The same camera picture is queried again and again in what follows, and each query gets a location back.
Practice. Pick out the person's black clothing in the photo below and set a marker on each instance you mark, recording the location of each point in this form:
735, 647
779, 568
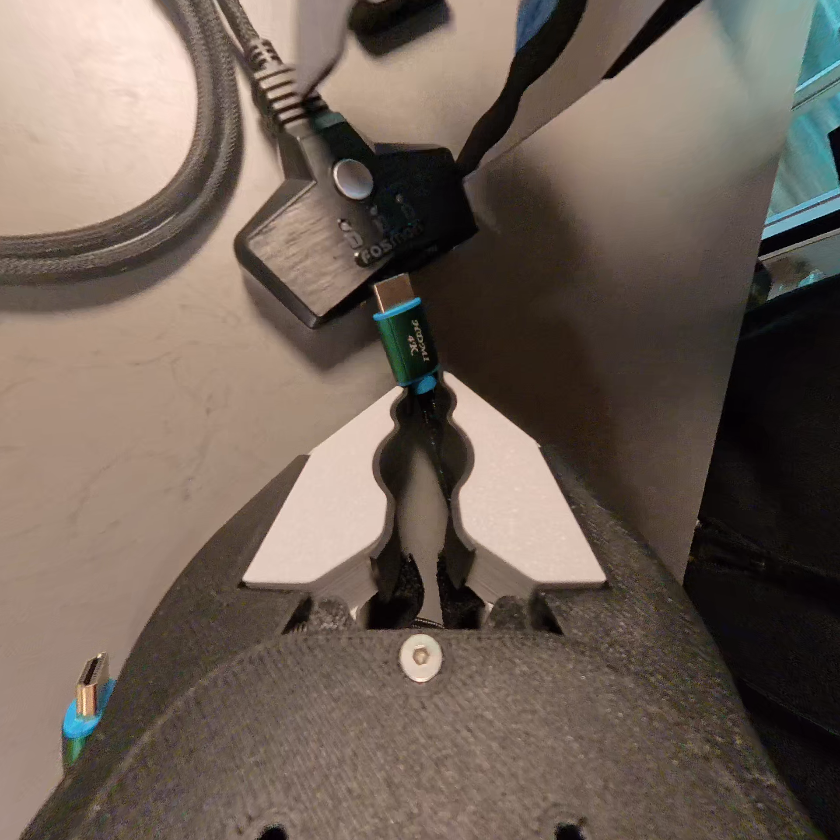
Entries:
774, 525

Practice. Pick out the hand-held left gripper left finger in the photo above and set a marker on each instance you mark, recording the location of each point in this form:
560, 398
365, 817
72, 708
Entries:
315, 525

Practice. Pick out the black hdmi switch with button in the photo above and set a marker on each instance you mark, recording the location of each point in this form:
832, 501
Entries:
295, 249

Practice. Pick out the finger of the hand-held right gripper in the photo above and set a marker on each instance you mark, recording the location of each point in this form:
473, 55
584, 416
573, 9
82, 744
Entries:
577, 59
321, 39

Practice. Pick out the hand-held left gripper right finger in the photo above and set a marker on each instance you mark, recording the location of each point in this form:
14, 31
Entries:
525, 525

